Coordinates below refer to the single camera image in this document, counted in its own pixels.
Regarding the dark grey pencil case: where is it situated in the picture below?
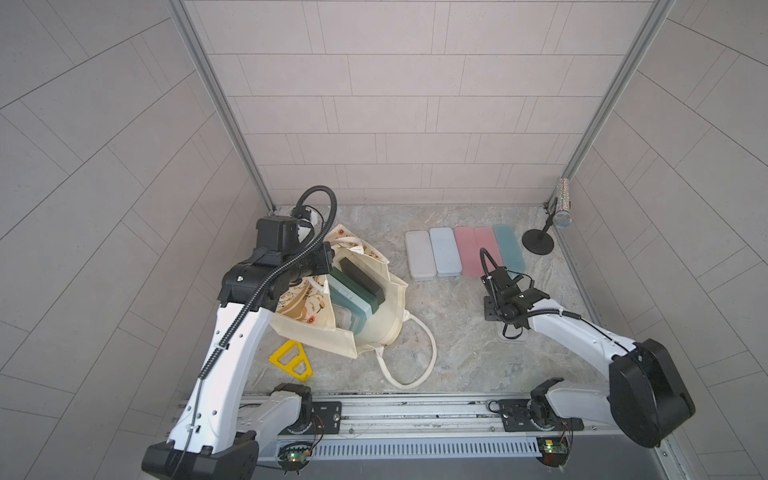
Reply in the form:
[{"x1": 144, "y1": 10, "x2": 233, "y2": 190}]
[{"x1": 340, "y1": 258, "x2": 386, "y2": 304}]

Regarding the teal translucent pencil case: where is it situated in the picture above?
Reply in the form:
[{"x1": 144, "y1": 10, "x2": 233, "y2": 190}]
[{"x1": 492, "y1": 224, "x2": 526, "y2": 273}]

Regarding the dark green pencil case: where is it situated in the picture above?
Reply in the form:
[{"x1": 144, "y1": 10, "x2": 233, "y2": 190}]
[{"x1": 330, "y1": 268, "x2": 379, "y2": 317}]

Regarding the floral canvas tote bag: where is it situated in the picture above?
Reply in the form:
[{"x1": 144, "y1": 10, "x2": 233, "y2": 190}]
[{"x1": 270, "y1": 224, "x2": 437, "y2": 390}]

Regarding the pale mint pencil case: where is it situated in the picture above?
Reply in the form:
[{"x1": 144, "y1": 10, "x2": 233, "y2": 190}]
[{"x1": 429, "y1": 227, "x2": 463, "y2": 277}]

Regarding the white glossy tin pencil case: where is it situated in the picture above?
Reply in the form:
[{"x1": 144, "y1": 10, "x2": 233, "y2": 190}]
[{"x1": 405, "y1": 230, "x2": 437, "y2": 281}]

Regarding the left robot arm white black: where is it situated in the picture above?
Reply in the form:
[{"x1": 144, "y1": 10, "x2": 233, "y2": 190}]
[{"x1": 141, "y1": 242, "x2": 334, "y2": 479}]

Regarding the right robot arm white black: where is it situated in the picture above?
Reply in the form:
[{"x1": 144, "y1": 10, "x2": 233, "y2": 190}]
[{"x1": 481, "y1": 267, "x2": 696, "y2": 448}]

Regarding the grey teal pencil case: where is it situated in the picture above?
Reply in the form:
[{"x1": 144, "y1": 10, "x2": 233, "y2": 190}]
[{"x1": 331, "y1": 293, "x2": 369, "y2": 335}]

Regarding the glitter microphone on stand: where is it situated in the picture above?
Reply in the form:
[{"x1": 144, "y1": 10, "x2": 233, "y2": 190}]
[{"x1": 522, "y1": 178, "x2": 572, "y2": 256}]

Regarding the yellow triangular plastic tool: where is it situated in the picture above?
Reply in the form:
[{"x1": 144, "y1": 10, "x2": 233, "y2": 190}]
[{"x1": 269, "y1": 340, "x2": 313, "y2": 382}]

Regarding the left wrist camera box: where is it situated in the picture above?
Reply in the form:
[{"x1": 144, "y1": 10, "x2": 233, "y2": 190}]
[{"x1": 256, "y1": 215, "x2": 300, "y2": 252}]

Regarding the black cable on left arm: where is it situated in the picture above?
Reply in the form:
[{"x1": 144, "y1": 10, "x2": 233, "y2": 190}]
[{"x1": 173, "y1": 184, "x2": 338, "y2": 475}]

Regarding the right circuit board with wires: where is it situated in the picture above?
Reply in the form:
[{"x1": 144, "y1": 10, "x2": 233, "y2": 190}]
[{"x1": 536, "y1": 437, "x2": 571, "y2": 468}]

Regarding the circuit board with wires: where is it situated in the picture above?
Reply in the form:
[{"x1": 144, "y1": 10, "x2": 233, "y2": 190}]
[
  {"x1": 536, "y1": 437, "x2": 571, "y2": 468},
  {"x1": 277, "y1": 441, "x2": 314, "y2": 474}
]

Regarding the aluminium mounting rail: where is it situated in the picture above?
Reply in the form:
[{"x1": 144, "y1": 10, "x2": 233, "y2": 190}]
[{"x1": 167, "y1": 392, "x2": 667, "y2": 442}]

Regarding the left circuit board with wires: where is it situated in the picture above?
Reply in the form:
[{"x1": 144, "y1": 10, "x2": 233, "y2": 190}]
[{"x1": 277, "y1": 441, "x2": 314, "y2": 474}]

